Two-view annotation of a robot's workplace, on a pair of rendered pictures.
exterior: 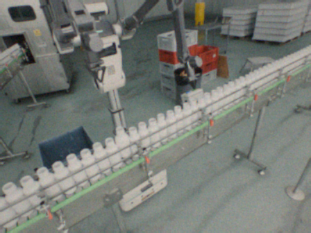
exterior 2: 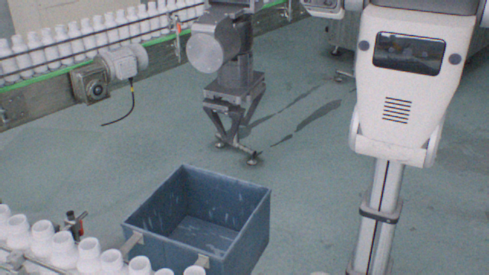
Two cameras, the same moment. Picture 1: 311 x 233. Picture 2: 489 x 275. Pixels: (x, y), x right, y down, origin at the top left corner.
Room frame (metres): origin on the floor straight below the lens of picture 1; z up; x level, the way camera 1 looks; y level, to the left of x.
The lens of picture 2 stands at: (0.49, -0.33, 1.81)
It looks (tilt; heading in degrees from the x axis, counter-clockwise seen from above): 32 degrees down; 57
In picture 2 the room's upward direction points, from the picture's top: straight up
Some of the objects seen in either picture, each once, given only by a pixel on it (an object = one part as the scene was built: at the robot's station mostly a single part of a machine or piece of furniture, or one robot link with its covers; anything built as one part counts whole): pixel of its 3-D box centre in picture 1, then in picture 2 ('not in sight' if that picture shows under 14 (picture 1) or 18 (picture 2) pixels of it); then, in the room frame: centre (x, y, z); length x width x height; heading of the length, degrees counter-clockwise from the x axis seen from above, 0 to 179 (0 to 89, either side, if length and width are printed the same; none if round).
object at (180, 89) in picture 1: (187, 89); not in sight; (2.84, -0.57, 0.32); 0.45 x 0.45 x 0.64
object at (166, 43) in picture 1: (177, 39); not in sight; (3.44, -0.51, 1.00); 0.61 x 0.41 x 0.22; 129
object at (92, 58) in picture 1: (91, 55); (234, 69); (0.86, 0.25, 1.51); 0.10 x 0.07 x 0.07; 32
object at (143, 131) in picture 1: (144, 136); not in sight; (0.79, 0.08, 1.08); 0.06 x 0.06 x 0.17
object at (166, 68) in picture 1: (178, 64); not in sight; (3.43, -0.52, 0.55); 0.61 x 0.41 x 0.22; 129
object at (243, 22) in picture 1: (242, 21); not in sight; (7.77, -3.66, 0.50); 1.23 x 1.05 x 1.00; 120
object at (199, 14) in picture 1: (199, 14); not in sight; (10.75, -2.77, 0.55); 0.40 x 0.40 x 1.10; 32
